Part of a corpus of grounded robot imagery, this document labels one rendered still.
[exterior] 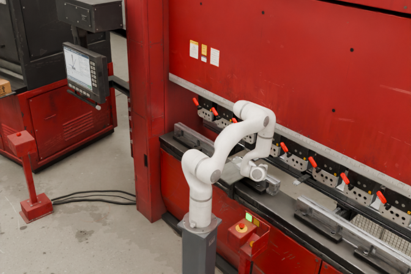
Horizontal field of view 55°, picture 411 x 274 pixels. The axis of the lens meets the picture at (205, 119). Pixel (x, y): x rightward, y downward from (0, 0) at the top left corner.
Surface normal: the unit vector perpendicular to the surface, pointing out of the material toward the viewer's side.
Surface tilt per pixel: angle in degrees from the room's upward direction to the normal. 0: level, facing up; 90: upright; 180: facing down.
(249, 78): 90
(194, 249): 90
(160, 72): 90
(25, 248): 0
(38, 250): 0
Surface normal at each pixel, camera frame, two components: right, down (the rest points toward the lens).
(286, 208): 0.04, -0.89
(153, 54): 0.67, 0.36
